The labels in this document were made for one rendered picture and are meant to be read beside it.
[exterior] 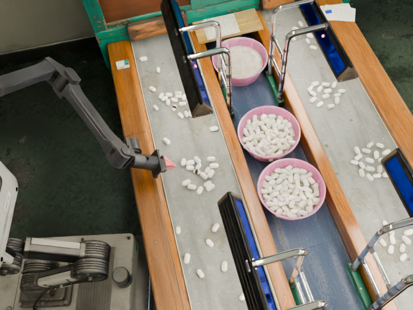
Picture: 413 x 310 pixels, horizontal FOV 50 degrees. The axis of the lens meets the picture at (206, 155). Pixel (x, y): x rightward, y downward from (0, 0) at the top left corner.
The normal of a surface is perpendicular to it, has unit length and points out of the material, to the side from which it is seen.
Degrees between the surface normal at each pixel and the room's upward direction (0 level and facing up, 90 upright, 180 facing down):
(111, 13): 90
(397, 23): 0
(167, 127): 0
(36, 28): 90
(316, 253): 0
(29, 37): 90
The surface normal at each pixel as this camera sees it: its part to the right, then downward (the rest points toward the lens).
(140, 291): -0.07, -0.51
